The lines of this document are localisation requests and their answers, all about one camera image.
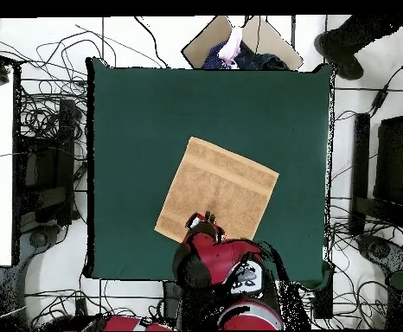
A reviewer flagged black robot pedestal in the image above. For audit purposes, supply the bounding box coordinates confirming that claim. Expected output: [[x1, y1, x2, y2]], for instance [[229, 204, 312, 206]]
[[162, 281, 183, 321]]

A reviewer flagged brown cardboard box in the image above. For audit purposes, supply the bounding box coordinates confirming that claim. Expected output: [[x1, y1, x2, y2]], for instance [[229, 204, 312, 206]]
[[181, 15, 304, 71]]

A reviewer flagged black power adapter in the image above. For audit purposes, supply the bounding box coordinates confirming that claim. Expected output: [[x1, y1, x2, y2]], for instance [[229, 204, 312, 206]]
[[370, 87, 390, 112]]

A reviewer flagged grey chair base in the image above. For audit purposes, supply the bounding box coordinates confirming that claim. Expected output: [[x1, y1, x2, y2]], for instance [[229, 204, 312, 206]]
[[17, 223, 62, 259], [355, 233, 403, 274]]

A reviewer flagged black cable tangle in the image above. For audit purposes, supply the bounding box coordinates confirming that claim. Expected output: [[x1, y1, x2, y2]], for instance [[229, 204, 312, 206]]
[[14, 20, 119, 139], [24, 288, 164, 329], [325, 203, 396, 329]]

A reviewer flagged single black cable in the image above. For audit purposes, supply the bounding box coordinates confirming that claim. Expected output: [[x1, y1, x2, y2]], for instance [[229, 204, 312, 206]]
[[133, 15, 170, 69]]

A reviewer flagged orange terry towel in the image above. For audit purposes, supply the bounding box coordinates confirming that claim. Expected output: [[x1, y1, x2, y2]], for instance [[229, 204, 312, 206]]
[[153, 136, 280, 245]]

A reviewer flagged black power strip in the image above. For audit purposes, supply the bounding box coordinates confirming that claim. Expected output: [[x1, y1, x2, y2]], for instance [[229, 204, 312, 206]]
[[74, 297, 91, 317]]

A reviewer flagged dark blue clothing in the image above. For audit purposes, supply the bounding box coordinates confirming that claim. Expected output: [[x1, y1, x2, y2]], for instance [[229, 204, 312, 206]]
[[201, 40, 290, 71]]

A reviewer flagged dark green table cloth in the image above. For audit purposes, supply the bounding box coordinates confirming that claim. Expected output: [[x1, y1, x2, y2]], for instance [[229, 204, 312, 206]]
[[82, 56, 337, 291]]

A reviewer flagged pink garment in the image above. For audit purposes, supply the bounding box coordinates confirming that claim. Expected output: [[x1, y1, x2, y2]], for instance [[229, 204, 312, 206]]
[[217, 26, 243, 70]]

